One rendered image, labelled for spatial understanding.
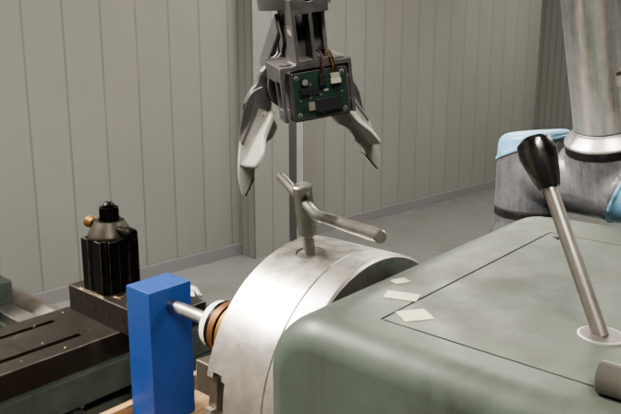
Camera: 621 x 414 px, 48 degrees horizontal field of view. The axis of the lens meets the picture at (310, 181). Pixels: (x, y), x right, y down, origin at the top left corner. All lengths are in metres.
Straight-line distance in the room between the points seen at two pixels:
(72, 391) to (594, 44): 0.98
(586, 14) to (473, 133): 5.80
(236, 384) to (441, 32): 5.64
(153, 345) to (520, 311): 0.64
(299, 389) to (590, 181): 0.64
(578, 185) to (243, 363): 0.60
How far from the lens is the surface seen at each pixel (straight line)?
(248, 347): 0.77
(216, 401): 0.83
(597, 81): 1.07
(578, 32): 1.05
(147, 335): 1.11
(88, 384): 1.30
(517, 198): 1.20
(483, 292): 0.66
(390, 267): 0.82
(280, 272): 0.80
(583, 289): 0.59
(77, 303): 1.41
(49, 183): 4.11
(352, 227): 0.62
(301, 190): 0.78
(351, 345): 0.56
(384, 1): 5.71
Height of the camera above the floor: 1.48
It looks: 12 degrees down
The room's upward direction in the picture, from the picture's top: straight up
